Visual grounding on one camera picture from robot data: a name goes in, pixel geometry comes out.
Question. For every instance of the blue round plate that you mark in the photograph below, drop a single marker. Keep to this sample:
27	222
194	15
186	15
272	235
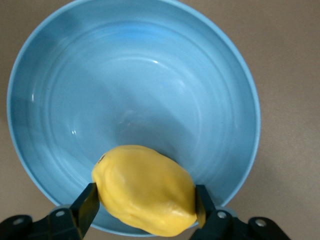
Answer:
125	87

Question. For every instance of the yellow potato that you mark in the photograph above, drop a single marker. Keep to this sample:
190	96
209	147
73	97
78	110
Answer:
147	190

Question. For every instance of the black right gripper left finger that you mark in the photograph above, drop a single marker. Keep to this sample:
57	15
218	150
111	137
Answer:
85	212

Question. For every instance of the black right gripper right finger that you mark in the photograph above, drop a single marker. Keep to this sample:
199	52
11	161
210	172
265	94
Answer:
208	212

